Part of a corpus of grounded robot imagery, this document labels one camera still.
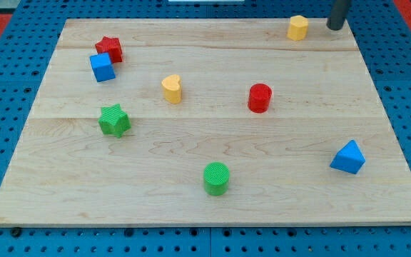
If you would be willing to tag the green star block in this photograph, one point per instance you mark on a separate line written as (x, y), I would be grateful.
(114, 121)

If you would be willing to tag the red cylinder block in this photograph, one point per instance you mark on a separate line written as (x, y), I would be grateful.
(259, 98)

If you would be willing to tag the yellow hexagon block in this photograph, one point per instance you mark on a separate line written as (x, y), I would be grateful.
(298, 28)

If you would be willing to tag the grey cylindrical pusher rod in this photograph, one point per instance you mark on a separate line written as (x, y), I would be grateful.
(338, 14)

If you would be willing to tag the green cylinder block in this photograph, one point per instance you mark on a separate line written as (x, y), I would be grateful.
(216, 177)

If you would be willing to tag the yellow heart block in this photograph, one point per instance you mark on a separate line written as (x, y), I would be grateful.
(172, 88)

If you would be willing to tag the red star block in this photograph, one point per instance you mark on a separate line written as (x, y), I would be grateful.
(112, 46)

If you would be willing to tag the blue cube block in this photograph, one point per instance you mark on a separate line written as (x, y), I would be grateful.
(102, 67)

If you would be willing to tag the blue triangle block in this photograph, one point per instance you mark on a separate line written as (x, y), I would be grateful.
(349, 158)

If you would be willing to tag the light wooden board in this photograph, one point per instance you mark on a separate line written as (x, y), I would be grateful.
(66, 173)

